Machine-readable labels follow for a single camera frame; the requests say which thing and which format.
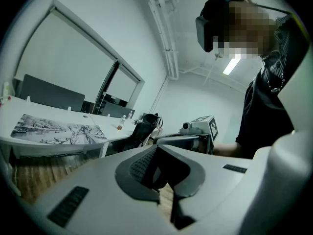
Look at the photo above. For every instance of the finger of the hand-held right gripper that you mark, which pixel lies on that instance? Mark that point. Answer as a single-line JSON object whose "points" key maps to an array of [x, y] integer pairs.
{"points": [[181, 145], [176, 136]]}

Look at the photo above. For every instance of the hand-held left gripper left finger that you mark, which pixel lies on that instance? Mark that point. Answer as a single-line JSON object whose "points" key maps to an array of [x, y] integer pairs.
{"points": [[97, 180]]}

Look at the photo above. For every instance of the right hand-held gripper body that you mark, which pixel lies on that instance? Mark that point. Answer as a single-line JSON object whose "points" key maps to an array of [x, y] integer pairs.
{"points": [[204, 128]]}

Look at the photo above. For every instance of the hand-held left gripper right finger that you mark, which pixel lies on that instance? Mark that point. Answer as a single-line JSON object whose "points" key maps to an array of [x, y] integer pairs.
{"points": [[220, 180]]}

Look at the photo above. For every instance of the anime print desk mat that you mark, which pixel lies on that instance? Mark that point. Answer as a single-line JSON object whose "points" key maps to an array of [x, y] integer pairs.
{"points": [[58, 131]]}

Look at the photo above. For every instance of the person's right forearm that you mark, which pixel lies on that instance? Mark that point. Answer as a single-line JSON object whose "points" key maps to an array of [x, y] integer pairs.
{"points": [[227, 150]]}

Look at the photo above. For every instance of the black office chair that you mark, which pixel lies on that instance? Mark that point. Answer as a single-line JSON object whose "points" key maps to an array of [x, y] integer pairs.
{"points": [[141, 133]]}

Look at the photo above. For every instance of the small clear bottle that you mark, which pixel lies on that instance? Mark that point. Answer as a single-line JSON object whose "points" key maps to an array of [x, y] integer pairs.
{"points": [[130, 114]]}

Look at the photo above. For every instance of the bottle with orange liquid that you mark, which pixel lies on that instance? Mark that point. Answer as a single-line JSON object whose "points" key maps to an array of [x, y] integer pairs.
{"points": [[121, 124]]}

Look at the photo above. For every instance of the person's black shirt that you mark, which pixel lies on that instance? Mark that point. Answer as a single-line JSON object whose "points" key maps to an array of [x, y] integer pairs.
{"points": [[264, 111]]}

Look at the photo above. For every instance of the small grey desk divider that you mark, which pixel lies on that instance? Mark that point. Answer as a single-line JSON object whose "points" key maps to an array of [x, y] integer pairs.
{"points": [[117, 110]]}

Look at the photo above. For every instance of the ceiling tube light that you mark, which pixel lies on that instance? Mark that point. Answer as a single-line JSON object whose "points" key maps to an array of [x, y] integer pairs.
{"points": [[231, 66]]}

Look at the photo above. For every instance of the large grey desk divider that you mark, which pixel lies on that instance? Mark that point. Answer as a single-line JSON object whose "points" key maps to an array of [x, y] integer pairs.
{"points": [[51, 94]]}

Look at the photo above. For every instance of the white ceiling pipes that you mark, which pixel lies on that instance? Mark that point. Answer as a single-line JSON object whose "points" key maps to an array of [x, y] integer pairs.
{"points": [[166, 33]]}

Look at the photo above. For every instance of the person's head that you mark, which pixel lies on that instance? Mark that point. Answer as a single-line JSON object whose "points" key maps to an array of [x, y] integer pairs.
{"points": [[252, 26]]}

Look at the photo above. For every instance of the window with white blind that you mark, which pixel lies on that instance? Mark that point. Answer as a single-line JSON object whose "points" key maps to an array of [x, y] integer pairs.
{"points": [[68, 55]]}

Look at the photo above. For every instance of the green-white packet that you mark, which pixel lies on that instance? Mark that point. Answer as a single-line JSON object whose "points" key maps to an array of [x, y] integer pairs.
{"points": [[6, 89]]}

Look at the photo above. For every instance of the black head-worn camera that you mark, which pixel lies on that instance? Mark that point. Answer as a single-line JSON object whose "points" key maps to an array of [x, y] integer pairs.
{"points": [[207, 23]]}

